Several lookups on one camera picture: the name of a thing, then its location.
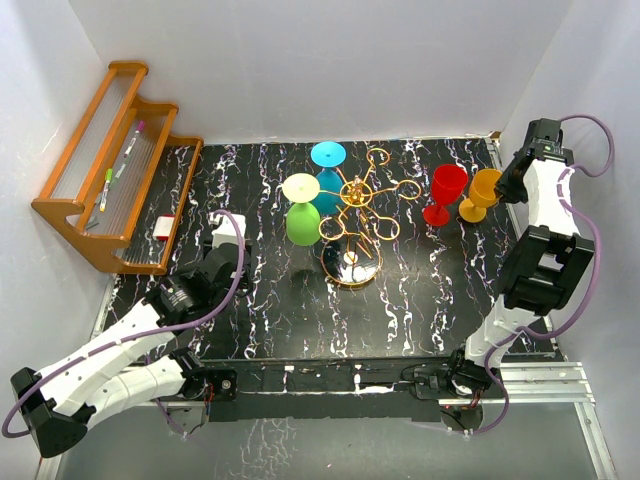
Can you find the small white red box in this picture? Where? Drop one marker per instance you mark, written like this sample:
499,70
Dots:
163,227

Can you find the wooden tiered shelf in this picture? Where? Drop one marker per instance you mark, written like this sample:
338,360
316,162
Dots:
153,180

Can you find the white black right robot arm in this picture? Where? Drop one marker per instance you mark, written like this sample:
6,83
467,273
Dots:
543,269

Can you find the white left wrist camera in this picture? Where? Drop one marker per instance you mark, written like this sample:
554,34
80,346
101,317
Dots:
223,231

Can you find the green capped marker pen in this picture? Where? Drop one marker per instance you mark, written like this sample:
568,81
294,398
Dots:
105,190

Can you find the green wine glass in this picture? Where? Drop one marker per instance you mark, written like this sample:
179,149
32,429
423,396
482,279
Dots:
302,219

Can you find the blue wine glass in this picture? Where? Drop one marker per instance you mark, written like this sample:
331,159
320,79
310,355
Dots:
329,156

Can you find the purple capped marker pen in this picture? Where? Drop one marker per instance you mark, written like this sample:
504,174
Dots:
137,131

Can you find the gold wire glass rack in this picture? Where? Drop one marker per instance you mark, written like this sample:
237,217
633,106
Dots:
351,254

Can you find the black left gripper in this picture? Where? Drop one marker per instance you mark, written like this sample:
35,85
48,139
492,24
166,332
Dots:
243,281

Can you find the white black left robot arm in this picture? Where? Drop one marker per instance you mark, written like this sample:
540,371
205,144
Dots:
61,403

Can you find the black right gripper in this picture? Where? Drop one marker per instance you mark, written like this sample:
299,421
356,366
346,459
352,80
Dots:
509,193

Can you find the red wine glass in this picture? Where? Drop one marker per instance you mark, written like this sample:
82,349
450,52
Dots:
447,185

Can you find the yellow wine glass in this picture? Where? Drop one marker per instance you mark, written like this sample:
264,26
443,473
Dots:
481,196

